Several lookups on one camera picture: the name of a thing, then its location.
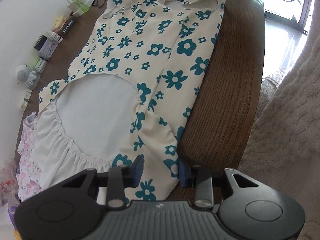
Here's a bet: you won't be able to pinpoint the cream teal flower dress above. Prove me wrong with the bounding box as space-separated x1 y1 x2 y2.
31 0 226 201

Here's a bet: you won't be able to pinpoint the black small box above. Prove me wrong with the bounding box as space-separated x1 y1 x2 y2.
34 35 48 51

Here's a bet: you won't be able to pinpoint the green white small boxes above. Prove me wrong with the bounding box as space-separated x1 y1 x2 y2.
34 57 48 73

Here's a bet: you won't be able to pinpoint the purple tissue pack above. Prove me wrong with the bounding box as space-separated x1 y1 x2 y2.
8 197 20 230

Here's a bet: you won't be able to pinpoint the yellow sticky notes stack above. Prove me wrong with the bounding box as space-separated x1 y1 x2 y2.
52 15 67 32

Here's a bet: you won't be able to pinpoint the grey printed tin box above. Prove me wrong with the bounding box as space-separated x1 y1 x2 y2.
37 39 59 60

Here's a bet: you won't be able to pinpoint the pink floral dress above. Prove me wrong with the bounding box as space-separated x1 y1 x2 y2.
16 112 42 202

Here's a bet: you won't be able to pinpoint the white spray bottle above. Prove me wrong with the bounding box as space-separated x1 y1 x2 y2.
46 30 63 43

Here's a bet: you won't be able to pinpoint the cream cloth on chair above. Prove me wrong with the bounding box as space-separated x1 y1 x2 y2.
237 22 320 240

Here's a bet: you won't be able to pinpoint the red printed plastic bag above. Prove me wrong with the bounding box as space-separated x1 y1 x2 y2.
1 159 20 209

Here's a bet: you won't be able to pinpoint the green liquid bottle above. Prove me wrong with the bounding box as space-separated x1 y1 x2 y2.
74 0 89 13

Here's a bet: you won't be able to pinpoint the black red flat box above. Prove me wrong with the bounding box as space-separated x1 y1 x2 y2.
57 16 76 38

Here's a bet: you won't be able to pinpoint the white robot figurine speaker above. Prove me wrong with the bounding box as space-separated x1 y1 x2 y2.
15 64 40 90

